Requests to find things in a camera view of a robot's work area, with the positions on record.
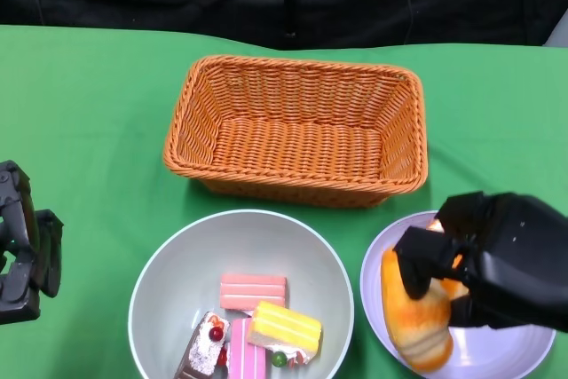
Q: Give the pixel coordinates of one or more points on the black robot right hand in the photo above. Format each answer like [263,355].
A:
[510,263]

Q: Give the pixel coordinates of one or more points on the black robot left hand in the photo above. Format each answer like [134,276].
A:
[22,263]

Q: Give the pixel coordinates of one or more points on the orange bread with torn top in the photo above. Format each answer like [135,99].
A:
[435,226]

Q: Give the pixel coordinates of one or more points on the round orange striped bread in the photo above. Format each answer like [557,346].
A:
[417,326]

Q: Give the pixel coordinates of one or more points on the chocolate cake slice with cherry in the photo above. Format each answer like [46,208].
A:
[204,348]

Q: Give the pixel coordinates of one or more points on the pale grey bowl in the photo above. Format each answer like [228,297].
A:
[222,237]

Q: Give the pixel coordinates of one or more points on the salmon pink striped cake slice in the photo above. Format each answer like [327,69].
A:
[253,290]

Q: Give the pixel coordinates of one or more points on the yellow cake slice with cream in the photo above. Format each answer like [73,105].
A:
[284,323]

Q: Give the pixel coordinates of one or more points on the magenta pink striped cake slice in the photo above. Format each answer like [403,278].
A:
[244,348]

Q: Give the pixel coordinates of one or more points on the lavender plate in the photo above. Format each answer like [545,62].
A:
[488,352]

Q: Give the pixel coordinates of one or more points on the orange wicker basket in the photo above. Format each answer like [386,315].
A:
[302,152]

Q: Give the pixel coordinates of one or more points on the green tablecloth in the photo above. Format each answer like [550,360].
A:
[89,108]

